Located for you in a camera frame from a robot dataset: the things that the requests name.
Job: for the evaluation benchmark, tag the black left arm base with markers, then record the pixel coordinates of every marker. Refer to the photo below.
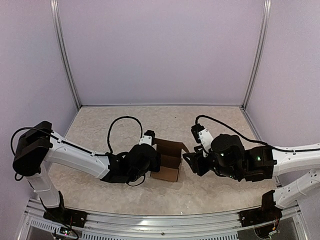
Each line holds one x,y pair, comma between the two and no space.
65,216

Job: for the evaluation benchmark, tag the front aluminium frame rail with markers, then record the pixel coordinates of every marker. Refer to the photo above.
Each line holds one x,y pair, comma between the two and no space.
208,226

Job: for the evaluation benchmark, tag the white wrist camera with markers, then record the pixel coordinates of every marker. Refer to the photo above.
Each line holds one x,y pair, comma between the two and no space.
203,137
148,138

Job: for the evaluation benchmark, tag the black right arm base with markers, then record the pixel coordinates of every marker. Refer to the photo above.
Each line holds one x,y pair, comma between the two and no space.
265,213

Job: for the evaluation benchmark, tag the right aluminium frame post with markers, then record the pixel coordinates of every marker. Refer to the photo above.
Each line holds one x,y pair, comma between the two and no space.
258,53

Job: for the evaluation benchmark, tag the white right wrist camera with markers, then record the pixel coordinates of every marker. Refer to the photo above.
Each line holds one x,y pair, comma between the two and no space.
203,137

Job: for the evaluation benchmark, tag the brown cardboard box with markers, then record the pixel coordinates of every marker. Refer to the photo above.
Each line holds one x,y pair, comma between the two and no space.
170,159

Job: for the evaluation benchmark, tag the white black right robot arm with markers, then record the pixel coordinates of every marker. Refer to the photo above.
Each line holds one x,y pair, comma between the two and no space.
226,156

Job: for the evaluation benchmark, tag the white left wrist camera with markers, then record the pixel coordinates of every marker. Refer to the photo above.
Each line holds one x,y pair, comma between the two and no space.
148,138

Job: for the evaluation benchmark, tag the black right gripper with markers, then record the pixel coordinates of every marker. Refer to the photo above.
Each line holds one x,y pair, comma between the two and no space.
196,163

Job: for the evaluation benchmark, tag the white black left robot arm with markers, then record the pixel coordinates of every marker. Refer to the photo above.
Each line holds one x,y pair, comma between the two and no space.
40,144

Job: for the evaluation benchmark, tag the left aluminium frame post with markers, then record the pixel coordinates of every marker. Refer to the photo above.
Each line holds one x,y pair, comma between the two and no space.
54,5

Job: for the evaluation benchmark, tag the aluminium frame post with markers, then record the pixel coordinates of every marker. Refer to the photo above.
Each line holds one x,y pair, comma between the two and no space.
258,53
54,5

